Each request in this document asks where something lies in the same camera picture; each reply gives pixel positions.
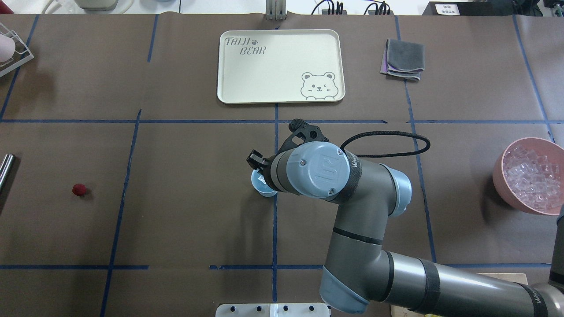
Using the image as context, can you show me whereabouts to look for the white wire cup rack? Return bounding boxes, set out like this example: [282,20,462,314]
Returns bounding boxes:
[0,23,34,77]

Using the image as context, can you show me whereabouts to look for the light blue plastic cup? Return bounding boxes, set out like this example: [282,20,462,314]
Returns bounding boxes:
[251,170,278,197]

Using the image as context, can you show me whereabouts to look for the wooden cutting board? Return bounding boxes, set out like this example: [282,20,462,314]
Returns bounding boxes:
[391,269,533,317]

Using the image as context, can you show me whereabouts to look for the cream toaster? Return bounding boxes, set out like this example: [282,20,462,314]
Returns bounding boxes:
[74,0,119,11]

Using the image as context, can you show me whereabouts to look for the pink bowl of ice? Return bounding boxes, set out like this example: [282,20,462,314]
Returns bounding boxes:
[492,138,564,215]

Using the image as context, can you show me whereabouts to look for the steel muddler black tip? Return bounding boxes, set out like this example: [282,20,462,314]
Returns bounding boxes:
[0,153,15,192]

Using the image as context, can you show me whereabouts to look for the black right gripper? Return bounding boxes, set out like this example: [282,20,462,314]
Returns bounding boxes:
[246,150,270,173]

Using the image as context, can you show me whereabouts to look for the pink upturned cup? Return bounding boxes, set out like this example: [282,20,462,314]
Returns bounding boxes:
[0,34,15,63]

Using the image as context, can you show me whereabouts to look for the aluminium frame post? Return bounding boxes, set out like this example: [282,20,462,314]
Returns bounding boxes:
[265,0,287,21]

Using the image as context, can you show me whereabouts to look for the cream bear serving tray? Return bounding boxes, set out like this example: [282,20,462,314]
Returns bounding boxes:
[217,29,346,104]

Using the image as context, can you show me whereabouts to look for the red strawberry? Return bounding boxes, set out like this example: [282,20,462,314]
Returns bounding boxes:
[72,183,87,197]

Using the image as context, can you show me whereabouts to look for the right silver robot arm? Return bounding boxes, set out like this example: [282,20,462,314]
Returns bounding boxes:
[246,142,563,317]

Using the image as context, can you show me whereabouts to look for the grey folded cloths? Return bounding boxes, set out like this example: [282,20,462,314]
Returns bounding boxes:
[379,38,426,81]

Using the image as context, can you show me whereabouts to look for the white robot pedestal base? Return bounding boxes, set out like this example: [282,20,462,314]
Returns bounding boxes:
[215,302,332,317]

